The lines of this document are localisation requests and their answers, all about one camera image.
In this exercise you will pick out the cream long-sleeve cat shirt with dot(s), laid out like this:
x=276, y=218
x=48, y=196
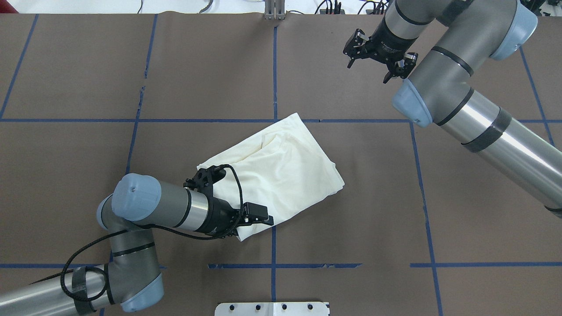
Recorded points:
x=281, y=167

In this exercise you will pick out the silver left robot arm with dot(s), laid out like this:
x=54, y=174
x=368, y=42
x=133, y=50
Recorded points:
x=133, y=279

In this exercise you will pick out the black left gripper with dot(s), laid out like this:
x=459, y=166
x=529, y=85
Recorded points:
x=218, y=217

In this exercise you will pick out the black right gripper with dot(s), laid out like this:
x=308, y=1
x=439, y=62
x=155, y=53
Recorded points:
x=390, y=41

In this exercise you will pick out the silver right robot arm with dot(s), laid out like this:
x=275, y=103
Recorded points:
x=435, y=46

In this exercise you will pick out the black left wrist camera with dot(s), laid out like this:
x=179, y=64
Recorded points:
x=204, y=179

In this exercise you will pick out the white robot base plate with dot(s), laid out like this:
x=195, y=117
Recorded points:
x=273, y=309

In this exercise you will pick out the grey aluminium frame post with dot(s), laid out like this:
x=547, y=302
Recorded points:
x=274, y=10

